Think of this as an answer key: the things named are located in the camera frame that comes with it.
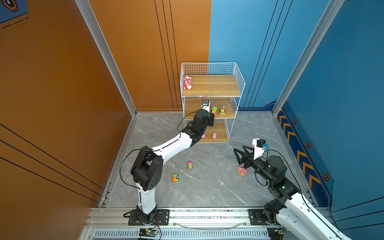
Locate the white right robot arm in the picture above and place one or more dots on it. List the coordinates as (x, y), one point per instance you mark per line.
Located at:
(290, 208)

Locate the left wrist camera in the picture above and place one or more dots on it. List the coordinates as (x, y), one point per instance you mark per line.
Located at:
(206, 105)

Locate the left green circuit board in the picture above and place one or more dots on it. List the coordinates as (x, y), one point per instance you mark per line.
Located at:
(148, 234)

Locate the green orange toy truck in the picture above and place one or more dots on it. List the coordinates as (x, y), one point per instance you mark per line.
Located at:
(214, 110)

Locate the white wire wooden shelf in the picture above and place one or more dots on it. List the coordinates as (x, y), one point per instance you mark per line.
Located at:
(222, 84)

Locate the pink round cake toy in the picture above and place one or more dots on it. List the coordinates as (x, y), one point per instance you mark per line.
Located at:
(241, 171)

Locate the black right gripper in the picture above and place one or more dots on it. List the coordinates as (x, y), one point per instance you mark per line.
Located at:
(240, 162)

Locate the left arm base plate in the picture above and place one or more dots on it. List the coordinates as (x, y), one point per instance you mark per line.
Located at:
(159, 217)

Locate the orange green toy car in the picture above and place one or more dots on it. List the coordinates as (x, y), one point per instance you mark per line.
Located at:
(175, 177)

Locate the green grey toy truck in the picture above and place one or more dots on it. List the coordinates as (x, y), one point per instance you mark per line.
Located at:
(222, 110)

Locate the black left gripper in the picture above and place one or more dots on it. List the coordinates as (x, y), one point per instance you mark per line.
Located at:
(210, 120)

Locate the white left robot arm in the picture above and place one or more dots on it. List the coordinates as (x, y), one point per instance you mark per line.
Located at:
(148, 166)

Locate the aluminium front rail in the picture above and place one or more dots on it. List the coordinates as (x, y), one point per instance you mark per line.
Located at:
(201, 223)

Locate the pink bear toy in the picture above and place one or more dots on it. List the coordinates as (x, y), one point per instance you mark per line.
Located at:
(187, 83)

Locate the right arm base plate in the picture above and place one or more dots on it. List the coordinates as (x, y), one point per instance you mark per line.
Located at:
(261, 217)

